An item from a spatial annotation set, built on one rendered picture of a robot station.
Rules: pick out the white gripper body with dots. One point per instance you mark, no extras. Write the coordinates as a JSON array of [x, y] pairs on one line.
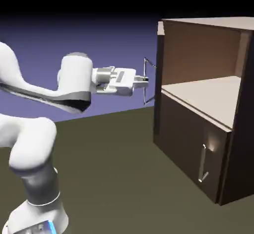
[[127, 84]]

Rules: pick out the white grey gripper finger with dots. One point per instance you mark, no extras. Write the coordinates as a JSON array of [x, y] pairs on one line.
[[140, 85], [143, 78]]

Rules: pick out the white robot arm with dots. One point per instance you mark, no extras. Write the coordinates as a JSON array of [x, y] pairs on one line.
[[75, 73]]

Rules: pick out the dark brown open cabinet door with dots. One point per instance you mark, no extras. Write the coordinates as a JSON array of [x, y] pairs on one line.
[[159, 98]]

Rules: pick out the dark brown wooden cabinet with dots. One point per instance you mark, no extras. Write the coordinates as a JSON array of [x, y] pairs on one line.
[[202, 98]]

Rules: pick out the dark brown closed cabinet door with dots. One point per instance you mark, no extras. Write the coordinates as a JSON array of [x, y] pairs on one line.
[[182, 134]]

